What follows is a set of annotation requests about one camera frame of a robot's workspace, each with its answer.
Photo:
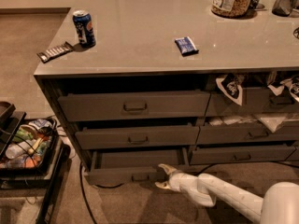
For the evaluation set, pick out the large jar of nuts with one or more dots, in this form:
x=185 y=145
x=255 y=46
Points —
x=230 y=8

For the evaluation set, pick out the metal pitcher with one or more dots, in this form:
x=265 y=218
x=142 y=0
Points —
x=284 y=8

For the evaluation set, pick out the grey drawer cabinet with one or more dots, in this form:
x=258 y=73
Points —
x=135 y=51

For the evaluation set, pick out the white plastic bag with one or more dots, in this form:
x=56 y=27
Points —
x=272 y=121

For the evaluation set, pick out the grey drawer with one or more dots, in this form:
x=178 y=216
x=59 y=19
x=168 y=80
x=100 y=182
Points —
x=114 y=168
x=154 y=136
x=134 y=105
x=240 y=154
x=255 y=101
x=246 y=133

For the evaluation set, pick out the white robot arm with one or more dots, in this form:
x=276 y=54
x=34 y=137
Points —
x=280 y=204

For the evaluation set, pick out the blue pepsi can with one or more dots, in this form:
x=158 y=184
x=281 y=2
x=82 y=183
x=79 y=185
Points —
x=83 y=24

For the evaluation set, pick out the black bin of snacks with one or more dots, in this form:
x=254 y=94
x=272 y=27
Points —
x=31 y=147

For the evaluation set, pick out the black and white chip bag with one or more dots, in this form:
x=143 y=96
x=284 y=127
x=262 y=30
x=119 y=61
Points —
x=231 y=86

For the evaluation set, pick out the blue snack packet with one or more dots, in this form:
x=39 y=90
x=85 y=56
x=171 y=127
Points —
x=186 y=46

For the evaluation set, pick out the black tray stack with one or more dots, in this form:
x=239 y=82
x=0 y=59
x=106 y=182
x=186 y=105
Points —
x=10 y=121

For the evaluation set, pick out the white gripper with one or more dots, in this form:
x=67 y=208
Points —
x=186 y=183

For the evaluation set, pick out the dark snack bar wrapper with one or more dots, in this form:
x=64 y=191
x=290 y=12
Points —
x=55 y=52

